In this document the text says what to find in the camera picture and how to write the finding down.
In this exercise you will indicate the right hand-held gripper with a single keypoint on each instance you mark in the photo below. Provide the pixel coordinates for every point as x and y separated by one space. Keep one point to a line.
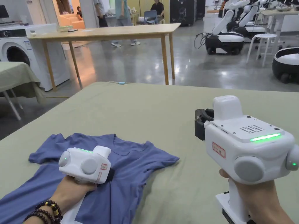
254 149

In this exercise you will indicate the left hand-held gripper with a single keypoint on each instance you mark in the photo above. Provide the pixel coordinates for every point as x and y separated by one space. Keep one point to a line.
77 162

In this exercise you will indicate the blue shirt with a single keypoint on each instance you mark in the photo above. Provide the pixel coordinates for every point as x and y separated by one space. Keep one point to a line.
130 168

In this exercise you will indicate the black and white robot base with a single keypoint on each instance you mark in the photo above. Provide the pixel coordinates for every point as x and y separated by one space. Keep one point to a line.
286 63

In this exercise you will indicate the person's left forearm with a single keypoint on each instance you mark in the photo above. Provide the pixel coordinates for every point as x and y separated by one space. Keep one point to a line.
45 211

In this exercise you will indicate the person's left hand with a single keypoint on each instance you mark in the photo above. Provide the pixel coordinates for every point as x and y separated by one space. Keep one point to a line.
67 191

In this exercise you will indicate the person's right hand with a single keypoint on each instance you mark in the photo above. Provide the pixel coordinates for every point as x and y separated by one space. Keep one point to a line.
264 200

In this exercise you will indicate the bed with pale green sheet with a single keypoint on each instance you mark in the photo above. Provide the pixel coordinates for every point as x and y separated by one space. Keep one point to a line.
149 112

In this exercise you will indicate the white wheeled robot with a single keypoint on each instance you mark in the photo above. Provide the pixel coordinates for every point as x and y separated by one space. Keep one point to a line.
224 40
251 28

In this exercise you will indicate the black cabinet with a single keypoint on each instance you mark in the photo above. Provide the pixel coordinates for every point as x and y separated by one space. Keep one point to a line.
182 11

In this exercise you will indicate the white desk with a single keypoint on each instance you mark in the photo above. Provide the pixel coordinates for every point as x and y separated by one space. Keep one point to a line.
280 12

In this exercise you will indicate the white washing machine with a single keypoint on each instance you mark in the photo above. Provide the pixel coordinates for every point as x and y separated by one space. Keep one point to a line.
21 46

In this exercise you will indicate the pale sofa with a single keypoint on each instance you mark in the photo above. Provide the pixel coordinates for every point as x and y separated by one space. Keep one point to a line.
70 21

